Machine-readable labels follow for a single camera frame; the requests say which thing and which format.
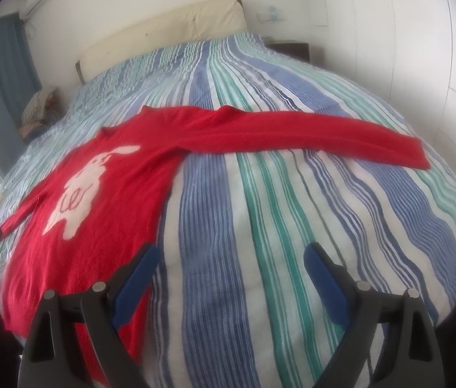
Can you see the cream padded headboard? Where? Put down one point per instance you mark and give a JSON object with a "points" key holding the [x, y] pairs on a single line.
{"points": [[163, 32]]}

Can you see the blue curtain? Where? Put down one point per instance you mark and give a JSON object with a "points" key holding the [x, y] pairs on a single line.
{"points": [[1, 68]]}

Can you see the white wardrobe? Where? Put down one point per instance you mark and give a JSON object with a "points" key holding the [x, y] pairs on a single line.
{"points": [[413, 48]]}

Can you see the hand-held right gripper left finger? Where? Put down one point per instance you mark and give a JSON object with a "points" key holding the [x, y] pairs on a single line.
{"points": [[139, 283]]}

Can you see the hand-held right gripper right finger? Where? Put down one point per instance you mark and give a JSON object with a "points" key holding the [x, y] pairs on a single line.
{"points": [[324, 279]]}

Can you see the dark wooden nightstand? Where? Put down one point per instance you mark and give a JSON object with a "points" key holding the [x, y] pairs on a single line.
{"points": [[290, 48]]}

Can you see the wall socket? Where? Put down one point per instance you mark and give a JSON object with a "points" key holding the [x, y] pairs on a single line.
{"points": [[272, 13]]}

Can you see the bed with striped sheet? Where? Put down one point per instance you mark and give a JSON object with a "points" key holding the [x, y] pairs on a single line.
{"points": [[272, 194]]}

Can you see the red sweater with white rabbit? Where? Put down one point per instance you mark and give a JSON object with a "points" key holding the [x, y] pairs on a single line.
{"points": [[131, 194]]}

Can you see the pile of clothes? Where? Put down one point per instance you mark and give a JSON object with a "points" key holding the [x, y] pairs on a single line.
{"points": [[40, 107]]}

